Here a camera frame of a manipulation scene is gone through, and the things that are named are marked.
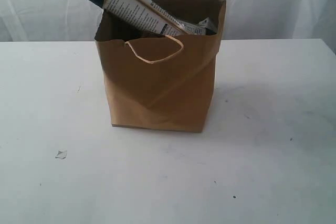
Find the small blue white packet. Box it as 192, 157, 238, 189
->
198, 17, 218, 35

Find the long dark noodle package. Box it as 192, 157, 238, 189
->
89, 0, 206, 36

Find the brown paper bag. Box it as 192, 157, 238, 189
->
95, 0, 226, 132

